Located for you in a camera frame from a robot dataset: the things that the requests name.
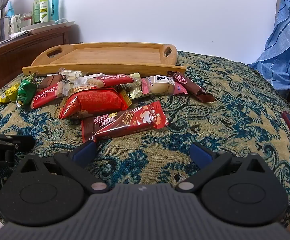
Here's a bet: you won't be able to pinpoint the clear cracker packet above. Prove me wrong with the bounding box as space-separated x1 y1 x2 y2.
67 85 103 93

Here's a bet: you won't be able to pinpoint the stack of papers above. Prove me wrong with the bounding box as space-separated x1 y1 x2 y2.
0 29 31 53

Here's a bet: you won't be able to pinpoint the yellow green bottle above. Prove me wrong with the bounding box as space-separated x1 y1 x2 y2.
40 0 51 22

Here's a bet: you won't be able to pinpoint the small white bottle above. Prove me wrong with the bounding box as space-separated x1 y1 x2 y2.
10 15 21 34

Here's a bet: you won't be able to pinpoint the green translucent bottle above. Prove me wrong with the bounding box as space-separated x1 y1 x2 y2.
33 0 41 24

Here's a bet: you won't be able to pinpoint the red brown wafer bar packet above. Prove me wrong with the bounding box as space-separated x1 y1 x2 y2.
82 100 169 143

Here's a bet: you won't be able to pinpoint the brown wooden cabinet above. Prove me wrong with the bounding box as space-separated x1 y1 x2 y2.
0 24 79 95

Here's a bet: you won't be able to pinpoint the small teal bottle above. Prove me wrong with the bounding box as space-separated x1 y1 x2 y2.
7 0 15 18

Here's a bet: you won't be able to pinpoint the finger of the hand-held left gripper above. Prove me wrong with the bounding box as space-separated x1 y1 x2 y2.
0 131 36 152

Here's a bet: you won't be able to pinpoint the pink pastry packet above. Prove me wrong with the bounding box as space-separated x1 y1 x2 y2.
142 75 188 96

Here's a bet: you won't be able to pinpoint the white plastic tray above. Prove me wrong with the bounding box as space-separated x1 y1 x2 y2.
17 20 75 34

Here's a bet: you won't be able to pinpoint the clear nougat packet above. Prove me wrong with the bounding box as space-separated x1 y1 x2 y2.
58 67 88 84

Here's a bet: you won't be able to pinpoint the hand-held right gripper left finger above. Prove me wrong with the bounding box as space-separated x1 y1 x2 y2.
17 140 109 194

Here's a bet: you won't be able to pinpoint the red biscuit packet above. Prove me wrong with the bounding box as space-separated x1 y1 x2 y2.
87 74 137 88
30 81 68 110

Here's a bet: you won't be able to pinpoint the tall teal spray bottle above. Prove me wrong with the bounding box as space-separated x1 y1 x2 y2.
51 0 59 21

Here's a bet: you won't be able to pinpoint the yellow snack packet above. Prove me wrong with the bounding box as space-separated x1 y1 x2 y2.
0 85 19 105

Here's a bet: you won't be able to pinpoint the wooden tray with handles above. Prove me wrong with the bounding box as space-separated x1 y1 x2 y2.
22 43 187 77

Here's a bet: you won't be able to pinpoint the dark brown chocolate bar packet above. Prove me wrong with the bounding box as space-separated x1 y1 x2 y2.
172 71 216 103

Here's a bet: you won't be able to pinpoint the red nut packet gold edges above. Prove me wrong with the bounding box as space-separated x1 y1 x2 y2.
55 88 133 120

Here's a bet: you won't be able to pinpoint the blue striped cloth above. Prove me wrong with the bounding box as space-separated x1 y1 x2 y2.
249 0 290 90

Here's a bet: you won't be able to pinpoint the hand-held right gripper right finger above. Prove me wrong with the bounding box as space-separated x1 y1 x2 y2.
176 142 270 194

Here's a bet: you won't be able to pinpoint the green snack packet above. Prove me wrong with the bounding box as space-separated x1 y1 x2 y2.
17 72 38 107

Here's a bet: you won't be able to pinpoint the glass jar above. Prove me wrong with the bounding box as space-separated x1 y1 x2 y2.
20 12 33 27

